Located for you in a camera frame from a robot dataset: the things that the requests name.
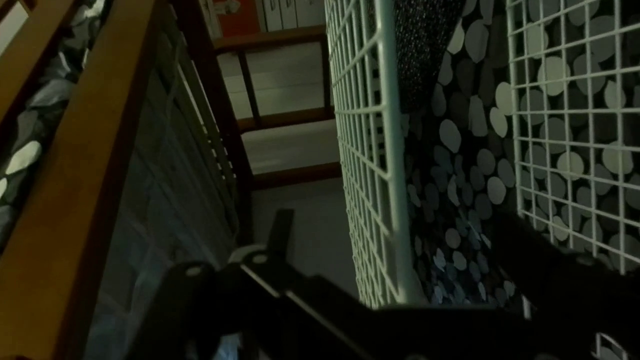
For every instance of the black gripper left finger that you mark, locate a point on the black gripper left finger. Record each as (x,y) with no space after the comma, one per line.
(280,237)

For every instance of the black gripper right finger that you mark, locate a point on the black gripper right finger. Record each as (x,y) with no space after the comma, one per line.
(533,261)

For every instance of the black duvet with grey dots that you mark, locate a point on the black duvet with grey dots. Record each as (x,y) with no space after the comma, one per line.
(460,166)

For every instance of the dotted bunk bedding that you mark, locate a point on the dotted bunk bedding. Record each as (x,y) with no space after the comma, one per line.
(41,121)

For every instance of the wooden bunk bed frame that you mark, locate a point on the wooden bunk bed frame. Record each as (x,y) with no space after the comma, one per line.
(80,201)

